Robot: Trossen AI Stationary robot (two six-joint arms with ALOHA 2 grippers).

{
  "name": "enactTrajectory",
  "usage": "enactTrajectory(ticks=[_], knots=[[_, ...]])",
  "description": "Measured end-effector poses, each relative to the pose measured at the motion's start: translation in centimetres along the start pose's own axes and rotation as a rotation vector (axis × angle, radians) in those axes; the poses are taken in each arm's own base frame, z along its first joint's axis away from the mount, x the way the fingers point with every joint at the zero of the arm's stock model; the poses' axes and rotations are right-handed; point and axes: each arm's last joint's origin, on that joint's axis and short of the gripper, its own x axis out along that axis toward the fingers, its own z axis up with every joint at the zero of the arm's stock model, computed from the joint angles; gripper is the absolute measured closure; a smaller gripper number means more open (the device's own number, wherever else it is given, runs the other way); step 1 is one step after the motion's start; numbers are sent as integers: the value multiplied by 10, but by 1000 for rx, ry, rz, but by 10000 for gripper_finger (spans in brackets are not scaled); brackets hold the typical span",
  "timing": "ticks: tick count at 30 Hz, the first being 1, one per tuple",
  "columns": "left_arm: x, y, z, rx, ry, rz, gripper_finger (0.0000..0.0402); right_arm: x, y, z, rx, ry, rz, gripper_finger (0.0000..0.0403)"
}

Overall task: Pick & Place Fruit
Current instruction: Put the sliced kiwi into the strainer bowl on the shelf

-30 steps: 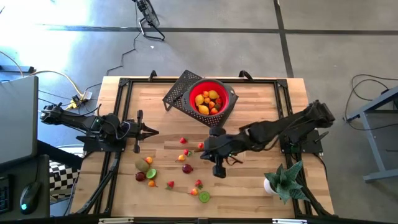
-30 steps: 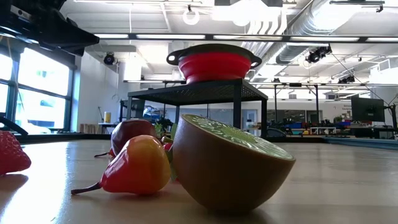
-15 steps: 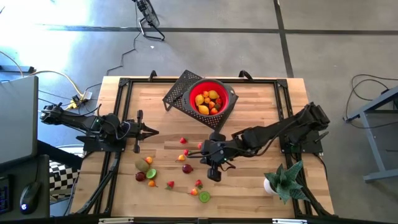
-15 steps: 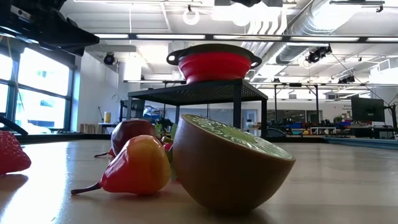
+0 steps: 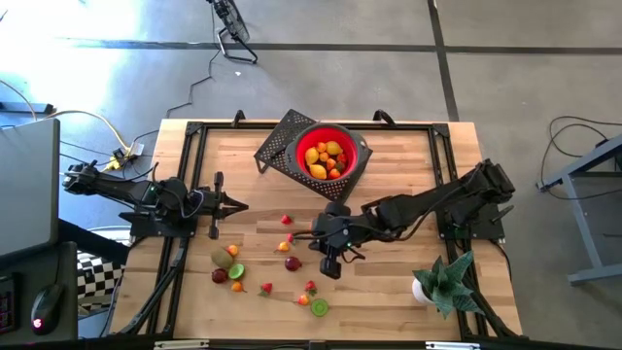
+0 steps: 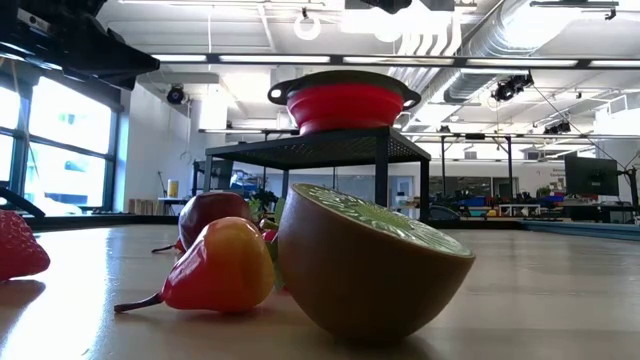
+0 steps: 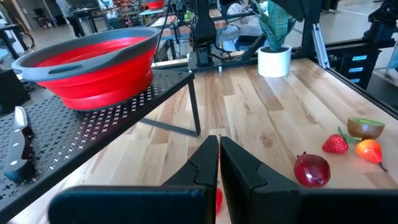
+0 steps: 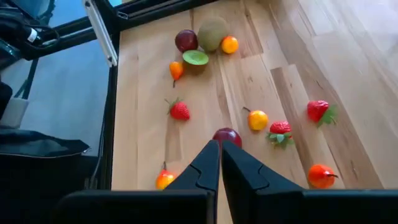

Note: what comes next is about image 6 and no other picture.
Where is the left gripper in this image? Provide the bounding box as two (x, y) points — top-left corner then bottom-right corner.
(0, 0), (161, 91)

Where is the red collapsible colander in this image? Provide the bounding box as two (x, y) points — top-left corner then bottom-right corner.
(267, 69), (423, 136)

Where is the brown green kiwi half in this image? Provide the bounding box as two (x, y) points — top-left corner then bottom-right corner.
(277, 182), (476, 344)

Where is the long linear ceiling light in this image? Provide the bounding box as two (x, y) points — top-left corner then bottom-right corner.
(149, 52), (640, 71)

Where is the dark red toy apple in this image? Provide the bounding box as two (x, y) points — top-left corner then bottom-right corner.
(178, 191), (254, 252)

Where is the black perforated metal shelf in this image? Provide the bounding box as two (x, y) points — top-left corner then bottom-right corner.
(203, 125), (432, 225)

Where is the black computer monitor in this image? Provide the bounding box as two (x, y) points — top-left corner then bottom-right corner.
(564, 155), (620, 198)

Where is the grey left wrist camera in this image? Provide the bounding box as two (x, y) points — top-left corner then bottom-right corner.
(16, 7), (52, 35)

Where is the black aluminium table frame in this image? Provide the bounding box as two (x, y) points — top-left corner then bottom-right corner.
(0, 185), (640, 244)

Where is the white ring lamp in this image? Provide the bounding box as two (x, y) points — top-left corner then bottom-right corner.
(293, 12), (322, 42)

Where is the silver spiral ventilation duct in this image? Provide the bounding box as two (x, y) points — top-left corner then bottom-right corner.
(442, 0), (556, 104)

